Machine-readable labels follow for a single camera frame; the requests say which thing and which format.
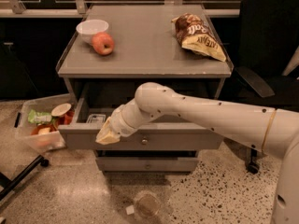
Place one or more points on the grey drawer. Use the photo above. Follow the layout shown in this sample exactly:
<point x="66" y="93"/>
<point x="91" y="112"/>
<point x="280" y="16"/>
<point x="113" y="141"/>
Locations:
<point x="146" y="164"/>
<point x="164" y="134"/>

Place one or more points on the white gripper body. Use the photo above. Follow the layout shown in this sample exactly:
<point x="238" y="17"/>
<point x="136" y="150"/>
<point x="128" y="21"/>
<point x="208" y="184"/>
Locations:
<point x="119" y="125"/>

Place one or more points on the black stand leg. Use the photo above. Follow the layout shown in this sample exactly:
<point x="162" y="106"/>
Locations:
<point x="8" y="185"/>

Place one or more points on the grey lower drawer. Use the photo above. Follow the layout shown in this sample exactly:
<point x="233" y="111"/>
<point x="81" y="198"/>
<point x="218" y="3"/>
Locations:
<point x="146" y="164"/>

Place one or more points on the grey cabinet table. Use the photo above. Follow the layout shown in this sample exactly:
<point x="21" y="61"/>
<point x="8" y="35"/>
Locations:
<point x="146" y="50"/>

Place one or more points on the white card in drawer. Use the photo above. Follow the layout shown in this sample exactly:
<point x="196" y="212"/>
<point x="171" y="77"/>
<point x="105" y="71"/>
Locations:
<point x="96" y="118"/>

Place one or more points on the green snack bag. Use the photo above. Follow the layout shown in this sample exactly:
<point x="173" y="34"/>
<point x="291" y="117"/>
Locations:
<point x="39" y="117"/>

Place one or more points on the grey top drawer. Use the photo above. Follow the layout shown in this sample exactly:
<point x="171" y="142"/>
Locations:
<point x="164" y="134"/>

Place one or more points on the black office chair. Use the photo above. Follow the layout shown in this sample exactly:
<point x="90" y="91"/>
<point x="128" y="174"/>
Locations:
<point x="267" y="40"/>

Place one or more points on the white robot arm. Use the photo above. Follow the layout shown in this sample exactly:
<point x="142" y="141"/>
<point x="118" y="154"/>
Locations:
<point x="274" y="132"/>

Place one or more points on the round floor drain cover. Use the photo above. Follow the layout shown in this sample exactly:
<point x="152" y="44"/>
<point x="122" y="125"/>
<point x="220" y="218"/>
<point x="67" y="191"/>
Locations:
<point x="147" y="204"/>

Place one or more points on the brown yellow chip bag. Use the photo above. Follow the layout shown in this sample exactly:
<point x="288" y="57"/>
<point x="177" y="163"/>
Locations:
<point x="194" y="34"/>

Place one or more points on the red apple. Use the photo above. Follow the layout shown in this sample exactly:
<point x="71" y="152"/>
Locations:
<point x="103" y="43"/>

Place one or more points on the clear plastic storage bin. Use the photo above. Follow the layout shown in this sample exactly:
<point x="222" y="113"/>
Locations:
<point x="43" y="137"/>

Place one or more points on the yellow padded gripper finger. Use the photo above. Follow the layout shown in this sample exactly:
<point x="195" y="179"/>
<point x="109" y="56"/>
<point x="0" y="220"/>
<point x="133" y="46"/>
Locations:
<point x="105" y="128"/>
<point x="106" y="137"/>

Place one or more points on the small white floor scrap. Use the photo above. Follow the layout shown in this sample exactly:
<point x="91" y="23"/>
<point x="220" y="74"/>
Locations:
<point x="130" y="210"/>

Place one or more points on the small white bowl in bin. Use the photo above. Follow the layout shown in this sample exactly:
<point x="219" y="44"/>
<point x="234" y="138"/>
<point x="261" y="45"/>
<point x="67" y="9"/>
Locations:
<point x="60" y="110"/>

